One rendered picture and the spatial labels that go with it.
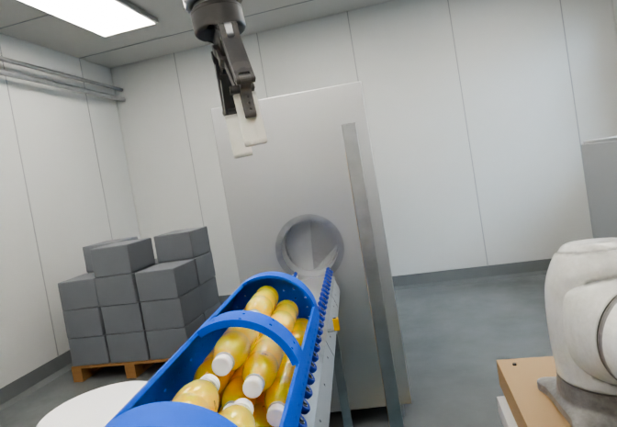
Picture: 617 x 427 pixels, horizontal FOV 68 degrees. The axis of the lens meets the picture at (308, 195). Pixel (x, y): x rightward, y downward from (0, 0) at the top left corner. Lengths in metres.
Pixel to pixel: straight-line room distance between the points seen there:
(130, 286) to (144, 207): 2.38
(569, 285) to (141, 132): 6.11
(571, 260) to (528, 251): 5.03
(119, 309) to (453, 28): 4.59
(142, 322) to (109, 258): 0.64
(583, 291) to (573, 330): 0.06
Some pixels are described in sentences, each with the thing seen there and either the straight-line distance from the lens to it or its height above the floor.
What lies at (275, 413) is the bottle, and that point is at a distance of 0.98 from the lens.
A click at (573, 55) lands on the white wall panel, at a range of 5.97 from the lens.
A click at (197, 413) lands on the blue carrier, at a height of 1.22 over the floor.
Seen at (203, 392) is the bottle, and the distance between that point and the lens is 0.80.
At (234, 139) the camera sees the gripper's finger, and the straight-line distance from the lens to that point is 0.74.
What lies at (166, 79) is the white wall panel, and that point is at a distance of 6.45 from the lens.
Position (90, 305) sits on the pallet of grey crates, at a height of 0.69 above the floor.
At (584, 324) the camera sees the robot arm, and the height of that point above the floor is 1.23.
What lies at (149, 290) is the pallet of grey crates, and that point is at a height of 0.76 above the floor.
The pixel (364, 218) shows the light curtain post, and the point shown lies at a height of 1.30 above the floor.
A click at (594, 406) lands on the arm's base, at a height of 1.09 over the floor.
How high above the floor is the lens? 1.50
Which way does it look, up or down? 2 degrees down
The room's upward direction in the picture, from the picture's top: 9 degrees counter-clockwise
